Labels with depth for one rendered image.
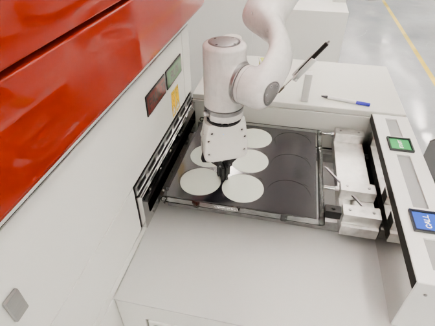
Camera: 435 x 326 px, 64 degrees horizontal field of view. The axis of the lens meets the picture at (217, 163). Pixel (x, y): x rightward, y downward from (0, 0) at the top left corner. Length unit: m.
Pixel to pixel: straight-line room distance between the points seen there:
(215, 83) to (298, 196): 0.33
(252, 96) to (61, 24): 0.35
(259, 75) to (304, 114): 0.45
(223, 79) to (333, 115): 0.49
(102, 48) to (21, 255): 0.27
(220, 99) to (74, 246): 0.37
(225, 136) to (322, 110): 0.40
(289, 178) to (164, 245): 0.34
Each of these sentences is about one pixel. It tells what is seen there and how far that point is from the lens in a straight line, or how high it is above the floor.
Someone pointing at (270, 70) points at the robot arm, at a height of 1.21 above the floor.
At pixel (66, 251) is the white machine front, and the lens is 0.57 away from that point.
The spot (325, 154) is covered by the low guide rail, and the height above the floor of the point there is 0.85.
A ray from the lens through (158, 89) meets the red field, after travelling 0.81.
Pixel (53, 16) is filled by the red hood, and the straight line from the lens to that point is 0.40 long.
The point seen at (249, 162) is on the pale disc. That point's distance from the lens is 0.91.
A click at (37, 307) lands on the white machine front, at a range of 0.55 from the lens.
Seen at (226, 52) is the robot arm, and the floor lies 1.23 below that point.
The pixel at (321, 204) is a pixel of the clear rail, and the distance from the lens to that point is 0.82.
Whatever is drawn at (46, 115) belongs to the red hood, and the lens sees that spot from 0.39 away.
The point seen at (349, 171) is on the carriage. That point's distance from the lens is 0.97.
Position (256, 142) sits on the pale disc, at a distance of 0.98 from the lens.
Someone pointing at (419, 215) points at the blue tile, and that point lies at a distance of 0.78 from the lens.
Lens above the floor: 1.46
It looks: 38 degrees down
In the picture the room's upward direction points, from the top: straight up
